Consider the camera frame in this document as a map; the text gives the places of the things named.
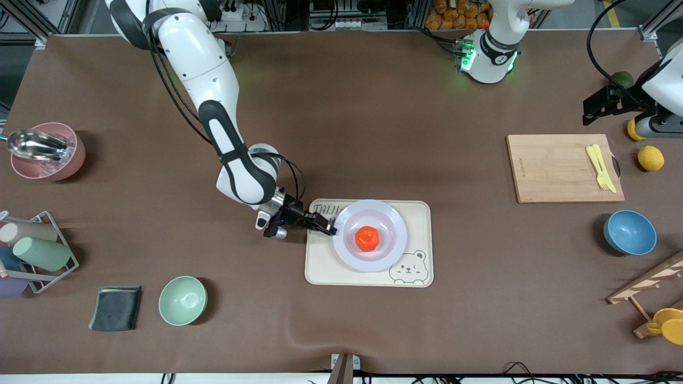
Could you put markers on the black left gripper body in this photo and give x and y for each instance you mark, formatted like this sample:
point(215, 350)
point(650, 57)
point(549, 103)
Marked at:
point(613, 101)

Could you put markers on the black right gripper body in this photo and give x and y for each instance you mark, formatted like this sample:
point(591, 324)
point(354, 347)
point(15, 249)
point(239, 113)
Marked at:
point(293, 212)

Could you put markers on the orange fruit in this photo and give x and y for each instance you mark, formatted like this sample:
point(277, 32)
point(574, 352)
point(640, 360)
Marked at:
point(367, 239)

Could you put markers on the white round plate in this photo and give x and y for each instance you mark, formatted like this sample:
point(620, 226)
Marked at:
point(389, 250)

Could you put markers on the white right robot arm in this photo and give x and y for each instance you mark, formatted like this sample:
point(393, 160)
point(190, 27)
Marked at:
point(208, 80)

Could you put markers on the green avocado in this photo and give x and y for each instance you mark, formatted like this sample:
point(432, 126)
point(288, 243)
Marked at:
point(622, 79)

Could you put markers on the yellow lemon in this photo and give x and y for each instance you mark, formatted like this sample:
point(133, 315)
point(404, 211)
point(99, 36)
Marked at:
point(651, 158)
point(631, 130)

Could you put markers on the yellow plastic fork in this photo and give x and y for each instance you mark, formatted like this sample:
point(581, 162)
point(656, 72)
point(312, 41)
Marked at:
point(602, 173)

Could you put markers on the wooden cutting board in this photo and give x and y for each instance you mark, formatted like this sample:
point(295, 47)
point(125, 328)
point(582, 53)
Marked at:
point(560, 170)

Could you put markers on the cream bear print tray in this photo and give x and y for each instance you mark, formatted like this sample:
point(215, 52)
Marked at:
point(416, 218)

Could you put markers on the blue bowl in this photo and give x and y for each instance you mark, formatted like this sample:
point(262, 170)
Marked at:
point(630, 232)

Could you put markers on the green bowl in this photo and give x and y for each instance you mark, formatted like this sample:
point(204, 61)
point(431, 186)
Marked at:
point(182, 301)

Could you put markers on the bag of orange bread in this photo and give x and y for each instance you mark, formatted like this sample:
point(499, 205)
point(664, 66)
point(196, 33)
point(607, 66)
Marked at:
point(459, 15)

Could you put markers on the wooden rack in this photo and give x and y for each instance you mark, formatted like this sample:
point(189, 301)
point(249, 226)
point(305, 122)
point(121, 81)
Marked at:
point(648, 280)

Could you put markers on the white power strip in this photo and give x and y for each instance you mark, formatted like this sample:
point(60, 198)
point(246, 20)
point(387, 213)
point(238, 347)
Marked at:
point(361, 24)

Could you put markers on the dark grey folded cloth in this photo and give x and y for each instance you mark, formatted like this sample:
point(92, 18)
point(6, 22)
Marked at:
point(116, 308)

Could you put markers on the yellow cup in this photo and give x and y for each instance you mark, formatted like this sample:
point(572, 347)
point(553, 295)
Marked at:
point(674, 333)
point(668, 316)

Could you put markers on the pink bowl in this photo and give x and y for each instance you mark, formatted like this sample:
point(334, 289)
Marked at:
point(48, 169)

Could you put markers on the mint green cup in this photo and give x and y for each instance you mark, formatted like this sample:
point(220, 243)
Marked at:
point(41, 254)

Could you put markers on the beige cup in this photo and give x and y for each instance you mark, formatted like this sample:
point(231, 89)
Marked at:
point(29, 232)

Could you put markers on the metal scoop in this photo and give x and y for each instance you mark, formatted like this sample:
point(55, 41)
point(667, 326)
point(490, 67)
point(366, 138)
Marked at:
point(34, 144)

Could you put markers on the blue cup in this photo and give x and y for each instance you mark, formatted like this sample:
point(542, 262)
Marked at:
point(8, 258)

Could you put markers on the purple cup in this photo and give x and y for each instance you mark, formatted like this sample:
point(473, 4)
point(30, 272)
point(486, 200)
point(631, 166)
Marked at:
point(12, 287)

